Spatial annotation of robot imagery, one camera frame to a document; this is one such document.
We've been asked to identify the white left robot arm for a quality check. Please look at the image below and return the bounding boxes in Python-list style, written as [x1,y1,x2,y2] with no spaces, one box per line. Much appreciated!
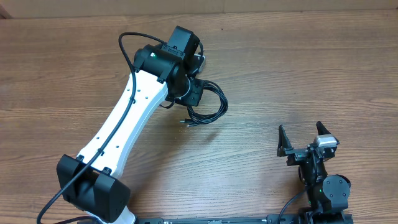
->
[56,26,205,223]

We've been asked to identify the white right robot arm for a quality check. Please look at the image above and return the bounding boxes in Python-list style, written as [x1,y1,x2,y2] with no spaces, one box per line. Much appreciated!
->
[276,121,354,224]

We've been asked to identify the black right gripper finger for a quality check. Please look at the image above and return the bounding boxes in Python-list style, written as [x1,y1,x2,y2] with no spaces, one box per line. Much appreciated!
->
[278,124,293,151]
[316,121,330,136]

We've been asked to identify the black USB-A cable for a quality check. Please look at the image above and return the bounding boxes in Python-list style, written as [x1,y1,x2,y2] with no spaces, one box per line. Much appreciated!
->
[179,80,229,128]

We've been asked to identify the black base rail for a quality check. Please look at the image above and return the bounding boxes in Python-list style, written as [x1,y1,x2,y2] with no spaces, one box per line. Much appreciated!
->
[115,214,354,224]

